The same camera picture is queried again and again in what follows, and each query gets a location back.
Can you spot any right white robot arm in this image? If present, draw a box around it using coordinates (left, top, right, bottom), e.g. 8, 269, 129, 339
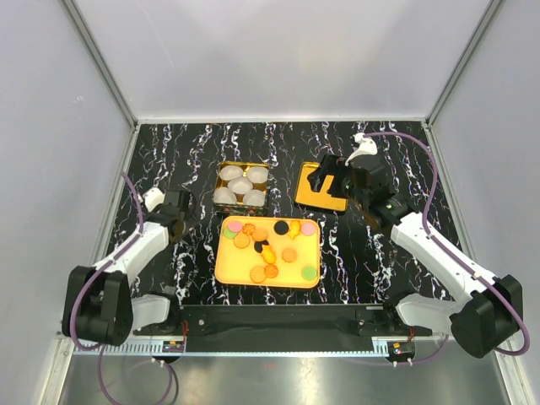
307, 154, 531, 359

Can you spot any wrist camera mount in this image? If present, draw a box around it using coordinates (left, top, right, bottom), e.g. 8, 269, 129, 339
142, 187, 165, 212
345, 132, 378, 166

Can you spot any gold tin lid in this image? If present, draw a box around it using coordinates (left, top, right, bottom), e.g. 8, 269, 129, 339
294, 162, 348, 213

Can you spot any white paper cup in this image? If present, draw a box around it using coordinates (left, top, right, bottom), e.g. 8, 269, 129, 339
246, 166, 268, 184
213, 187, 237, 205
228, 176, 253, 195
219, 165, 244, 181
242, 189, 266, 207

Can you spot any black round cookie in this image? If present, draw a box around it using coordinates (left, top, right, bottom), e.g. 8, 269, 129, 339
254, 240, 271, 254
273, 220, 289, 235

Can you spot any green round cookie right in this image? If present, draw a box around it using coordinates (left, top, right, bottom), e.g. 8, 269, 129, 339
301, 266, 318, 281

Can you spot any yellow plastic tray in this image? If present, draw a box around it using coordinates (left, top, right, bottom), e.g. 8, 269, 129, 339
214, 216, 321, 289

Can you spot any white paper cup front right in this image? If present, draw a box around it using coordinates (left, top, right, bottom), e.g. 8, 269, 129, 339
242, 189, 266, 207

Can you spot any tan ridged round cookie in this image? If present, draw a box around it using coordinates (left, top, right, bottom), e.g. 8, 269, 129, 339
251, 228, 268, 241

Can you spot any white paper cup front left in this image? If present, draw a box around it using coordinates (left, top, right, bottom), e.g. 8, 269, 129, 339
213, 187, 237, 205

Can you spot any orange bear cookie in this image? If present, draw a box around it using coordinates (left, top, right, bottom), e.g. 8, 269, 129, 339
287, 219, 301, 240
261, 247, 277, 264

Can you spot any gold cookie tin box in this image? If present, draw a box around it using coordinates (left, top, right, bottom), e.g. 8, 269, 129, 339
213, 161, 269, 216

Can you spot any black round cookie top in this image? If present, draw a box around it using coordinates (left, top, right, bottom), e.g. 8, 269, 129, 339
273, 220, 289, 235

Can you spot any green round cookie left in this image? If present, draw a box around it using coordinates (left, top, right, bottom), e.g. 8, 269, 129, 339
223, 228, 236, 240

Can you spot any black round cookie centre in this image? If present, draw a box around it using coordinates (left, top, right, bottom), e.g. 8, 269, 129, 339
254, 240, 271, 254

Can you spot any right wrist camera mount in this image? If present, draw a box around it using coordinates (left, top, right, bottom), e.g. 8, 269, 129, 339
345, 132, 378, 166

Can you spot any orange bear cookie centre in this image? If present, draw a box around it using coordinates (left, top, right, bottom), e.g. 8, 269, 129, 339
261, 247, 277, 264

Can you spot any pink round cookie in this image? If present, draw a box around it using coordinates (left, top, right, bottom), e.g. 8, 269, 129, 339
228, 221, 243, 233
300, 222, 316, 236

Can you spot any green round cookie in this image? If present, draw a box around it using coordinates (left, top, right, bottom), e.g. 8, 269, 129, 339
301, 266, 318, 281
223, 228, 236, 240

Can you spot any tan dotted round cookie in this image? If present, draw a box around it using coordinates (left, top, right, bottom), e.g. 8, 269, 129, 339
233, 232, 251, 249

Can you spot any white paper cup centre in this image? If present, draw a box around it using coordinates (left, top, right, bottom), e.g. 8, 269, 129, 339
228, 176, 253, 195

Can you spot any white paper cup back left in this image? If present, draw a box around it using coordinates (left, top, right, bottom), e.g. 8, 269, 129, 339
219, 165, 244, 181

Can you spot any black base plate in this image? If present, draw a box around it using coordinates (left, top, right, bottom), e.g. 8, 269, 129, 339
134, 304, 432, 356

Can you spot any orange swirl cookie front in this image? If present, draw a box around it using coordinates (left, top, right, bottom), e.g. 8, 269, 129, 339
264, 264, 278, 278

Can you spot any slotted cable duct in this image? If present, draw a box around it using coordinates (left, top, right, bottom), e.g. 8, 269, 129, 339
74, 338, 186, 357

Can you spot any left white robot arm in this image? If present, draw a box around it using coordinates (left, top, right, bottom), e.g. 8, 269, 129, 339
62, 187, 195, 346

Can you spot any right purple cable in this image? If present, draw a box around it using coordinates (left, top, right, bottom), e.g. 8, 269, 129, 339
337, 131, 532, 367

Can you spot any orange swirl cookie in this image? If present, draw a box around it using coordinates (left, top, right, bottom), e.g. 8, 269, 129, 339
264, 264, 278, 278
242, 224, 257, 236

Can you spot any orange bear cookie top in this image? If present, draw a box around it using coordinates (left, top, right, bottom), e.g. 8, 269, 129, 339
287, 219, 301, 240

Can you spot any white paper cup back right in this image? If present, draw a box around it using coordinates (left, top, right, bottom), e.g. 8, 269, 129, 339
246, 166, 268, 184

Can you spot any plain orange round cookie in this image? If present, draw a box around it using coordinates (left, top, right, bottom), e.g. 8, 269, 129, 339
282, 248, 297, 263

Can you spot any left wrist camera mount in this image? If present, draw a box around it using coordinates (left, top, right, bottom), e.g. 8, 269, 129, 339
142, 187, 165, 212

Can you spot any tan dotted cookie front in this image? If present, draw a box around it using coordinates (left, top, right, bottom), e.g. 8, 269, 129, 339
250, 266, 267, 284

